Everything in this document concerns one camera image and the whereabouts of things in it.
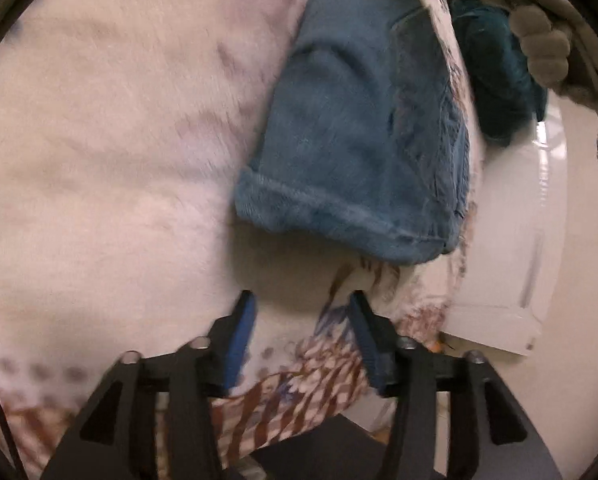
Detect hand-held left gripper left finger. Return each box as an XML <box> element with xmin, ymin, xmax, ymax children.
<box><xmin>41</xmin><ymin>290</ymin><xmax>258</xmax><ymax>480</ymax></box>

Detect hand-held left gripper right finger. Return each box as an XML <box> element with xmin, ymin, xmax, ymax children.
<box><xmin>349</xmin><ymin>290</ymin><xmax>563</xmax><ymax>480</ymax></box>

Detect blue denim pants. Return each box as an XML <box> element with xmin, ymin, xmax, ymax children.
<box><xmin>235</xmin><ymin>0</ymin><xmax>473</xmax><ymax>265</ymax></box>

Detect person's right hand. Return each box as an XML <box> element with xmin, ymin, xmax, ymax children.
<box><xmin>476</xmin><ymin>0</ymin><xmax>598</xmax><ymax>117</ymax></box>

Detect floral printed blanket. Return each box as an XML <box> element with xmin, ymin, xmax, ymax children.
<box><xmin>0</xmin><ymin>0</ymin><xmax>486</xmax><ymax>480</ymax></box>

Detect teal cloth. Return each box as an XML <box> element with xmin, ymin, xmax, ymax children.
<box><xmin>439</xmin><ymin>0</ymin><xmax>550</xmax><ymax>149</ymax></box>

